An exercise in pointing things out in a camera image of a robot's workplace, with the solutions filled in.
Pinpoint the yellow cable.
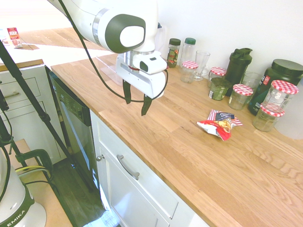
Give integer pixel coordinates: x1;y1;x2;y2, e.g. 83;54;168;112
15;165;52;178

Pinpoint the spice jar dark green lid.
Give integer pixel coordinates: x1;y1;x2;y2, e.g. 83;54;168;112
167;38;182;69

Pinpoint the black dishwasher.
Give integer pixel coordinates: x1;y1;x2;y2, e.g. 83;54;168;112
48;70;112;227

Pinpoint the black shaker bottle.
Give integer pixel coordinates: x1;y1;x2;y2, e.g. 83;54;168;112
224;47;254;97

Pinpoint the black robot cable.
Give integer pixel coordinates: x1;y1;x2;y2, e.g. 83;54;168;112
56;0;169;103

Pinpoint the clear plastic container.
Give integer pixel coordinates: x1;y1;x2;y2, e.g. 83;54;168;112
96;53;124;86

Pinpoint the small jar red checked lid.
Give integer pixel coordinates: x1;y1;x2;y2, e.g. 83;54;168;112
208;67;227;88
228;83;254;111
180;60;199;84

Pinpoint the brass drawer handle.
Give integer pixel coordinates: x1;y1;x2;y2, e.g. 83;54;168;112
3;91;21;100

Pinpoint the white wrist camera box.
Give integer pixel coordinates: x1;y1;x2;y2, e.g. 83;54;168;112
132;50;168;75

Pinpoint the large jar red checked lid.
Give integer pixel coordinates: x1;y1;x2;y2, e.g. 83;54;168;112
262;79;300;113

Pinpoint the faceted jar red checked lid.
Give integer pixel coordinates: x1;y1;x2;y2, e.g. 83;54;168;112
252;104;286;132

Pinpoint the tall clear glass mug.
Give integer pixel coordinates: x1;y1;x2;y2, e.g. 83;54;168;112
192;50;211;82

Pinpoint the white kitchen counter cabinet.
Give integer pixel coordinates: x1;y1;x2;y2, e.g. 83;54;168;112
89;109;210;227

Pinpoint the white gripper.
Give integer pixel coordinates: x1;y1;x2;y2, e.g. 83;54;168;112
116;53;167;117

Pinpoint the red and white carton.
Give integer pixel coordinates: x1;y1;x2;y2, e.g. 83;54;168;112
6;27;23;49

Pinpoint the green cup dark lid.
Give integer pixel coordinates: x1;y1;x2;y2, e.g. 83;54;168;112
208;77;232;101

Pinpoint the red striped chip bag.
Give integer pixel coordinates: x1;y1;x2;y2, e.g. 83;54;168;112
196;109;244;142

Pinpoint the dark green clamp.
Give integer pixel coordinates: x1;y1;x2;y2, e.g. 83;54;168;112
15;148;54;181

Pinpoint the white drawer cabinet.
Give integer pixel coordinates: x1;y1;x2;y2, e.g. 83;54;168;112
0;63;67;166

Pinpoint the large black protein tub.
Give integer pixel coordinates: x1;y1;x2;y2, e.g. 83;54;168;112
247;59;303;117

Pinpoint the silver drawer handle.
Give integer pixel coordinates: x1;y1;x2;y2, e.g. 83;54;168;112
116;154;141;181

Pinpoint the clear glass tumbler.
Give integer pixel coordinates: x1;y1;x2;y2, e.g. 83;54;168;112
241;71;262;105

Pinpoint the black camera tripod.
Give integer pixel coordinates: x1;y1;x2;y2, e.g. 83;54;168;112
0;39;95;192

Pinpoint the clear bottle green lid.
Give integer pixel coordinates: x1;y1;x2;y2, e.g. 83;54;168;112
178;37;197;71

